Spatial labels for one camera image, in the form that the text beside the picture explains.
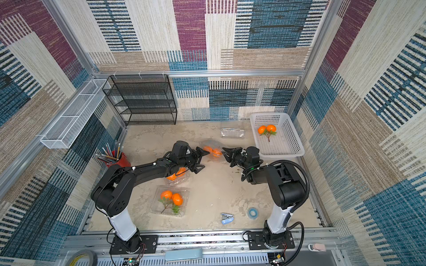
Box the clear clamshell container front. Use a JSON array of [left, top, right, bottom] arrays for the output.
[[150, 186, 190, 217]]

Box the clear clamshell container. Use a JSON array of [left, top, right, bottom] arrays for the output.
[[220, 127, 245, 139], [200, 139, 225, 162], [150, 186, 190, 217], [164, 167, 189, 186]]

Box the blue stapler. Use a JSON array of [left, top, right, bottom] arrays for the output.
[[221, 213, 234, 225]]

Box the white plastic perforated basket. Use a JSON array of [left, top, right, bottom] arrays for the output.
[[250, 112, 305, 160]]

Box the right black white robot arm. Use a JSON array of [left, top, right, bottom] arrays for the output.
[[223, 146, 310, 250]]

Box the orange pair with leaves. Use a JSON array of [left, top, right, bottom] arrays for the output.
[[257, 125, 277, 142]]

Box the clear clamshell container back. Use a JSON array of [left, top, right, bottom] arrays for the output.
[[220, 127, 245, 139]]

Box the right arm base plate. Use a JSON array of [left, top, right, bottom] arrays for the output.
[[243, 231, 295, 250]]

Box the blue tape roll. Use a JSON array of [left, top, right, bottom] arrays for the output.
[[247, 207, 258, 219]]

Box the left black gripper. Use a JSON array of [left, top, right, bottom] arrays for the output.
[[179, 147, 212, 175]]

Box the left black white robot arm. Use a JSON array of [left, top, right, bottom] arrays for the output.
[[91, 141, 210, 255]]

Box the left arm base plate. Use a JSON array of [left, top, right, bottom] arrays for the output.
[[109, 234, 159, 255]]

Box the pink white small device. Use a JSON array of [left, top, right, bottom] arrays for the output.
[[307, 243, 327, 252]]

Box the white wire mesh tray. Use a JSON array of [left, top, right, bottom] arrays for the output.
[[41, 79, 106, 149]]

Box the orange pair in front container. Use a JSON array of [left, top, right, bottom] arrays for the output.
[[158, 190, 184, 214]]

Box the black wire shelf rack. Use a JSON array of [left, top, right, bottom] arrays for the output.
[[102, 74, 178, 126]]

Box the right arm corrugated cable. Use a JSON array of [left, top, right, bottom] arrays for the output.
[[262, 159, 311, 266]]

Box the grey tape roll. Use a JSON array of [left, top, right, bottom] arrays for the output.
[[65, 249, 98, 266]]

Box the orange pair in container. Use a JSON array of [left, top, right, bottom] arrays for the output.
[[166, 167, 187, 181], [158, 190, 184, 214]]

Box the red pencil cup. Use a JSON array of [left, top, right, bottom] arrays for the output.
[[95, 141, 131, 167]]

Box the orange pair in left container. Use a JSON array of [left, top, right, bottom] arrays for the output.
[[166, 167, 187, 181]]

